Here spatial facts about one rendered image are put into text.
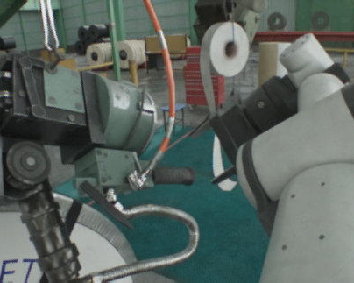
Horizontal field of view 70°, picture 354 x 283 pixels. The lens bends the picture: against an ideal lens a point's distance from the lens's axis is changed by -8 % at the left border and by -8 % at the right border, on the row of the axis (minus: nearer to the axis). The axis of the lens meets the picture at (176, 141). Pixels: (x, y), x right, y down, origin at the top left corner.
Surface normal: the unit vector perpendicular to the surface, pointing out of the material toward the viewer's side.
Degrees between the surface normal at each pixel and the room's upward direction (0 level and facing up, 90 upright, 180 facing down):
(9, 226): 90
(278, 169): 73
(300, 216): 38
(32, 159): 58
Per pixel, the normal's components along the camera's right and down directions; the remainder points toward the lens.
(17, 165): 0.74, -0.40
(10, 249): 0.85, 0.15
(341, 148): -0.62, 0.16
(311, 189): -0.63, -0.77
